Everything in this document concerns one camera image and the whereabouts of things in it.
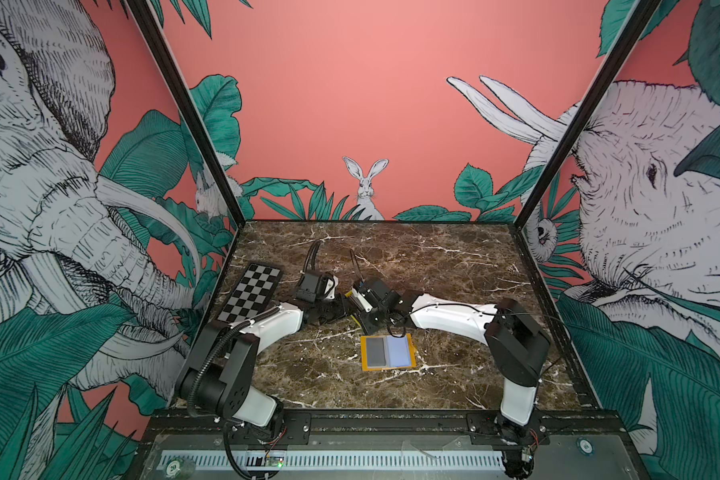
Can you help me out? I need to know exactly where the dark grey VIP card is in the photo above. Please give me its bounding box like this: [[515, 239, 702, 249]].
[[363, 336, 388, 370]]

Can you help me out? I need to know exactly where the yellow leather card holder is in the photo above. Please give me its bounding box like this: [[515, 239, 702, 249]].
[[360, 334, 416, 371]]

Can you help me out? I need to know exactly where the yellow plastic card tray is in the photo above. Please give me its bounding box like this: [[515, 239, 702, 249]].
[[344, 288, 372, 329]]

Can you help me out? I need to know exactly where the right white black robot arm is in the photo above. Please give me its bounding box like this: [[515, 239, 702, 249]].
[[345, 279, 551, 428]]

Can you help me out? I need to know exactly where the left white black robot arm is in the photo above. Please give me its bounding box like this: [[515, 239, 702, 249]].
[[175, 270, 342, 428]]

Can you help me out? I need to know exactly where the black white checkerboard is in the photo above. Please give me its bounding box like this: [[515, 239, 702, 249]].
[[217, 262, 283, 324]]

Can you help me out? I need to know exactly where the black front rail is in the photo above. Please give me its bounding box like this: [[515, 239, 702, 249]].
[[138, 409, 631, 455]]

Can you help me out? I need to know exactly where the white slotted cable duct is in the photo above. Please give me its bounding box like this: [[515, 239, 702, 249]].
[[156, 450, 504, 477]]

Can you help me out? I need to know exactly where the left black frame post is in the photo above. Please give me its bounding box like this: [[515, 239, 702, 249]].
[[127, 0, 246, 231]]

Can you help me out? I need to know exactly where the black frame post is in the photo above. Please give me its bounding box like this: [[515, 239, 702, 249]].
[[127, 0, 246, 231], [513, 0, 661, 230]]

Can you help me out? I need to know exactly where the right black frame post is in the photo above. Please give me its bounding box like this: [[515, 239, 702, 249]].
[[513, 0, 661, 230]]

